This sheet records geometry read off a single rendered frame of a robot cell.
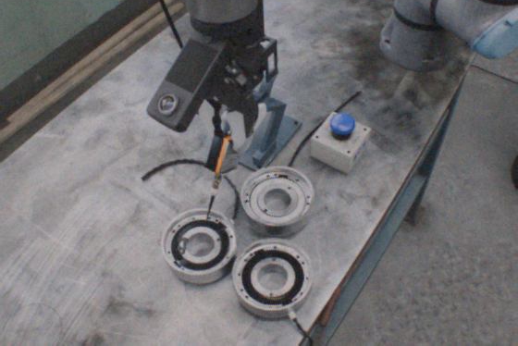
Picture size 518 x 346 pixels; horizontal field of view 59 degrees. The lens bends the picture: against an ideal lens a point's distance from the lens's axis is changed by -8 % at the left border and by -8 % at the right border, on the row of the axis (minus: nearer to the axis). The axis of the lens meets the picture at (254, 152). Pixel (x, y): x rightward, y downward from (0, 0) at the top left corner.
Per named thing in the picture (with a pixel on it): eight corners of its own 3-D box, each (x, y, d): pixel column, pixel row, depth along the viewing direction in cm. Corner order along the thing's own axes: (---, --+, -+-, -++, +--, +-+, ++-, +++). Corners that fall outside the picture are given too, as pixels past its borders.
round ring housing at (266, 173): (306, 245, 69) (308, 230, 66) (235, 234, 71) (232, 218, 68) (317, 187, 76) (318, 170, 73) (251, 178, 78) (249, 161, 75)
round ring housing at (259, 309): (222, 270, 68) (219, 256, 64) (289, 240, 70) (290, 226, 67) (253, 334, 61) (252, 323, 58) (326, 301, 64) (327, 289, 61)
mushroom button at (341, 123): (345, 154, 77) (348, 133, 73) (323, 144, 78) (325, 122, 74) (357, 139, 79) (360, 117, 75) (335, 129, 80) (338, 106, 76)
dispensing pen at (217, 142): (189, 221, 68) (219, 108, 62) (206, 213, 71) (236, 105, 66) (202, 228, 67) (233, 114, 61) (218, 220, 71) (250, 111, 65)
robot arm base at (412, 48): (396, 18, 104) (402, -20, 97) (461, 43, 98) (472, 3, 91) (367, 53, 97) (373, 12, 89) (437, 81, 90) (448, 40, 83)
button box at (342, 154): (348, 175, 77) (351, 155, 73) (310, 156, 80) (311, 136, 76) (370, 142, 81) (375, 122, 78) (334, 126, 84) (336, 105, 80)
